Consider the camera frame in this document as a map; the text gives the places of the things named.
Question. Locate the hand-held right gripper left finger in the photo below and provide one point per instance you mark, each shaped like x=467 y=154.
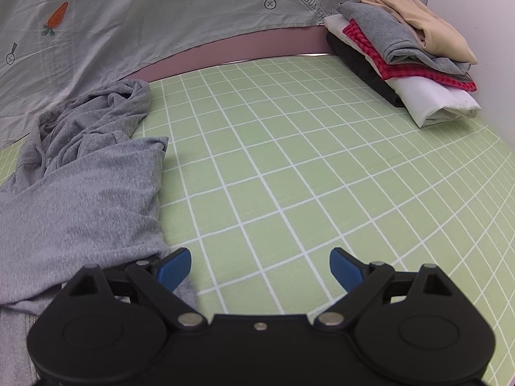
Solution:
x=176 y=267

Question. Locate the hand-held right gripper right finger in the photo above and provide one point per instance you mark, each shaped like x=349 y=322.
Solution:
x=342 y=267

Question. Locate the grey hoodie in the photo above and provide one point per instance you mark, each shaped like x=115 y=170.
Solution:
x=80 y=193

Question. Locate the green grid mat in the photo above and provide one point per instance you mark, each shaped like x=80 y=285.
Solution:
x=301 y=148

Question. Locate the white folded garment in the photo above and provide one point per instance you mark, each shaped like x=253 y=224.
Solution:
x=426 y=100

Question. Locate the black folded garment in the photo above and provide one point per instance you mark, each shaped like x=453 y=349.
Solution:
x=362 y=68

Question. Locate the red checked folded garment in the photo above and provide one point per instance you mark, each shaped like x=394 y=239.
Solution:
x=402 y=73

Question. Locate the pink bed board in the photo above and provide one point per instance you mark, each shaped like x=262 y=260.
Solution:
x=241 y=48

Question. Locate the grey folded garment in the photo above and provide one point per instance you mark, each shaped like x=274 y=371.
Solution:
x=382 y=28

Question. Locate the beige folded garment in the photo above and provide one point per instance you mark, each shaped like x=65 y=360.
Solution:
x=434 y=28

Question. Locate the grey printed bedsheet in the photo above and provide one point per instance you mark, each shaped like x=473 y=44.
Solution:
x=161 y=8

